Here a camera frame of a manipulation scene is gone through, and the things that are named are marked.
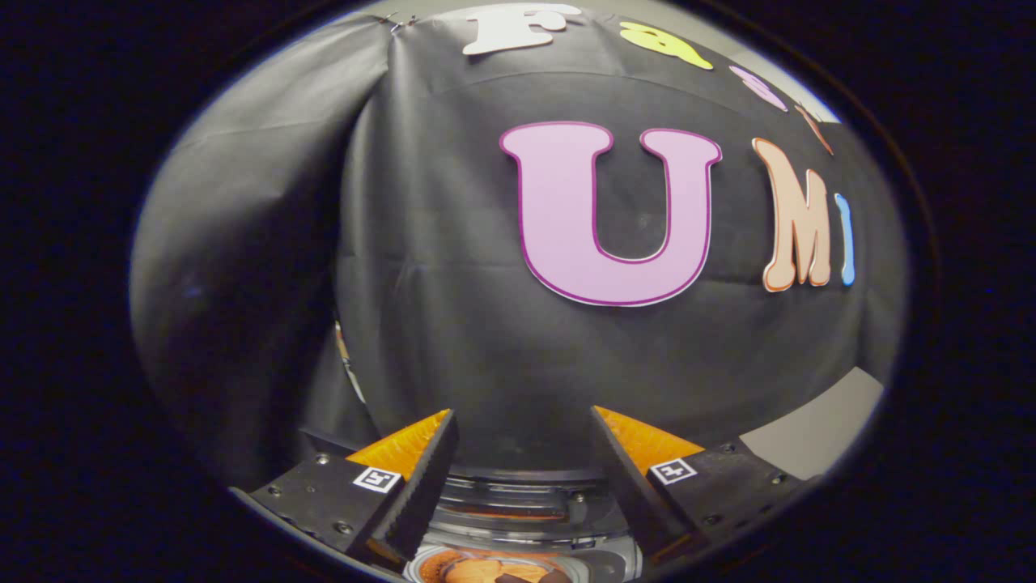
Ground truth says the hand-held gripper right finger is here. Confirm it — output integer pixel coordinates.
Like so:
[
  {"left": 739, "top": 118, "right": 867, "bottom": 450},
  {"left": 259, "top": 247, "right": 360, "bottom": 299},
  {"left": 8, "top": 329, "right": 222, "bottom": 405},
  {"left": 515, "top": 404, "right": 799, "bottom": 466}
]
[{"left": 589, "top": 405, "right": 810, "bottom": 566}]

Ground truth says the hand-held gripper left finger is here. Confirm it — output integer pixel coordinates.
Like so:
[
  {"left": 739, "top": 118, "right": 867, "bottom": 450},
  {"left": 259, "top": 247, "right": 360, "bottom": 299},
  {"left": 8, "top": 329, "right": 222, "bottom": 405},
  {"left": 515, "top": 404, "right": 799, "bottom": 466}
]
[{"left": 231, "top": 409, "right": 461, "bottom": 569}]

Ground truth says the grey washing machine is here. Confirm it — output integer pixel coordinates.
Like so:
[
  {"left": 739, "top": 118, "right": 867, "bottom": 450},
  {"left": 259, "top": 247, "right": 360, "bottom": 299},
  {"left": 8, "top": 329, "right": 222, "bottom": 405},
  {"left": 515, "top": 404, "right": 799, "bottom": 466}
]
[{"left": 403, "top": 466, "right": 645, "bottom": 583}]

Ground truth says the orange shirt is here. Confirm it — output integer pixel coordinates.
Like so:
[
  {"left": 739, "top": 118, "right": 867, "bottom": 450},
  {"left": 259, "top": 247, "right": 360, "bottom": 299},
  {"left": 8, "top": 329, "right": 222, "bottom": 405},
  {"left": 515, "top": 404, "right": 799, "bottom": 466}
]
[{"left": 421, "top": 551, "right": 577, "bottom": 583}]

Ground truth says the black backdrop cloth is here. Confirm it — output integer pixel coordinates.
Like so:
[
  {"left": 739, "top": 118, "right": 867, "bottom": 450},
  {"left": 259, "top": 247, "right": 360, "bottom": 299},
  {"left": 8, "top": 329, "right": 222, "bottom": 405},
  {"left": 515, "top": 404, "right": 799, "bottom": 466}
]
[{"left": 129, "top": 4, "right": 909, "bottom": 487}]

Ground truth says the beige cabinet with dark frame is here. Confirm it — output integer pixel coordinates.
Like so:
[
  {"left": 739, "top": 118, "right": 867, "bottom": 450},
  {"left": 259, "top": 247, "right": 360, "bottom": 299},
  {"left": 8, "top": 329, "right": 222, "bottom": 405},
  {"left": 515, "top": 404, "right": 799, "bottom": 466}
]
[{"left": 738, "top": 366, "right": 885, "bottom": 481}]

